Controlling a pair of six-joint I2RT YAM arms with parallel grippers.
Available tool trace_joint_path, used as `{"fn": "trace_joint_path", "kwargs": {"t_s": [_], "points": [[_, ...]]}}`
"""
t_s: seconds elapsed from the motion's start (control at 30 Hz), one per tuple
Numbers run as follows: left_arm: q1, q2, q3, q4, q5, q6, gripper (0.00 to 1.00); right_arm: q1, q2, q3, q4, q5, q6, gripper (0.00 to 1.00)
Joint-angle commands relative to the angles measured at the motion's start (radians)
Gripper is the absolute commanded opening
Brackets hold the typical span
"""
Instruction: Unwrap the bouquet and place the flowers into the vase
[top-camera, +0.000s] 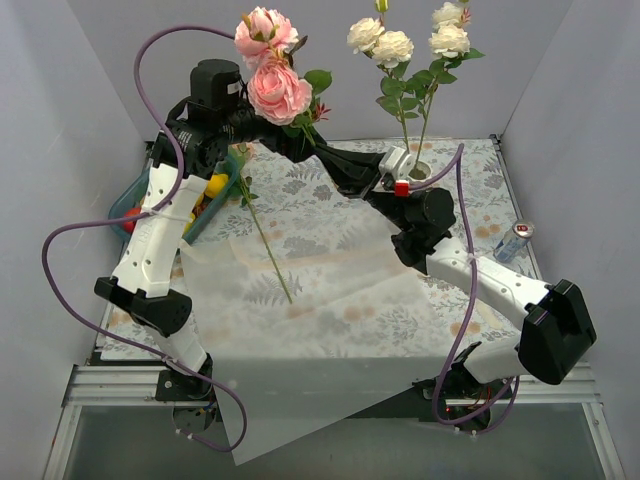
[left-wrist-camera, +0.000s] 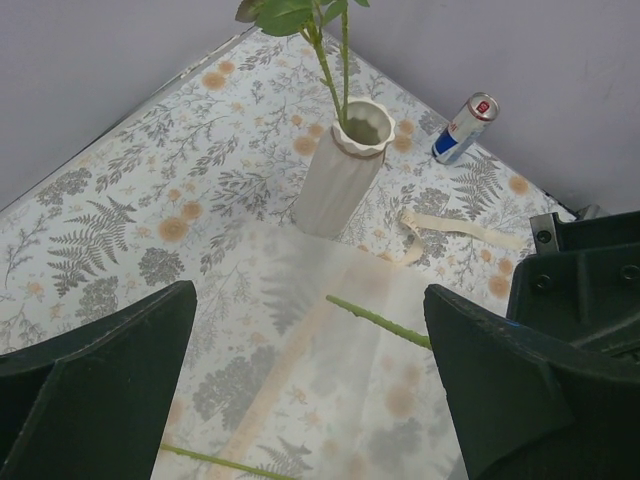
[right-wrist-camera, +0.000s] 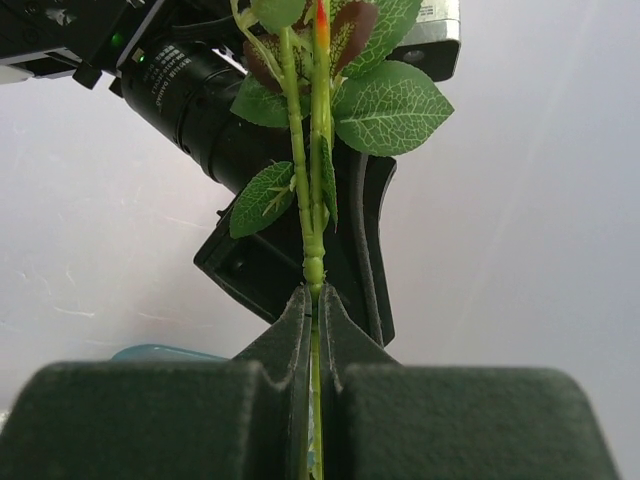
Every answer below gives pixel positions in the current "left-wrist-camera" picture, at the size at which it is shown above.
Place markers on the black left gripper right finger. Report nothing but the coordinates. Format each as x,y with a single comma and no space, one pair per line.
526,405

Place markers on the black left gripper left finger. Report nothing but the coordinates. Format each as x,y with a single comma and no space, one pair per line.
93,403

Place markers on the pink rose stem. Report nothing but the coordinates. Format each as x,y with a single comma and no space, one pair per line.
407,334
222,462

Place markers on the cream printed ribbon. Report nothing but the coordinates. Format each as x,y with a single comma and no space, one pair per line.
450,230

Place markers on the white wrapping paper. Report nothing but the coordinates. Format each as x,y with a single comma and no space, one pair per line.
236,337

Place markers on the white rose stem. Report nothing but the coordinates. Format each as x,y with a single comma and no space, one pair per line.
308,18

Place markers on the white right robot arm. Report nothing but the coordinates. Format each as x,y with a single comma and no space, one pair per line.
581,286

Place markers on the white ribbed ceramic vase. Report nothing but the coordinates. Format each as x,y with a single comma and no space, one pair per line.
344,165

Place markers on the floral patterned table mat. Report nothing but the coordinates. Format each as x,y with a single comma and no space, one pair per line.
229,146

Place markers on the blue and white drink can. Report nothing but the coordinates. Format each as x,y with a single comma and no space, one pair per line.
474,117

